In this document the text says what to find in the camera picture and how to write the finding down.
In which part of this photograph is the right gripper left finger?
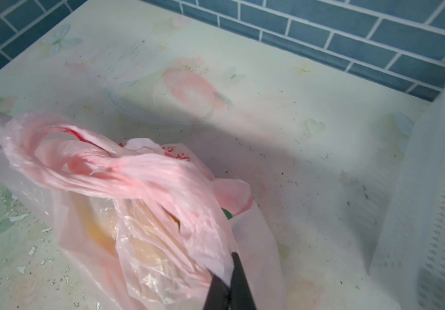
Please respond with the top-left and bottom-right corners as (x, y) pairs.
(203, 275), (230, 310)

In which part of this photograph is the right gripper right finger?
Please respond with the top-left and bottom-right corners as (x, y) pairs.
(229, 253), (257, 310)

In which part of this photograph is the pink plastic bag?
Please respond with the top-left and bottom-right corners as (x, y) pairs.
(0, 112), (286, 309)

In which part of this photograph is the white plastic mesh basket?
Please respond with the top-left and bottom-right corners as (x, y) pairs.
(369, 87), (445, 309)

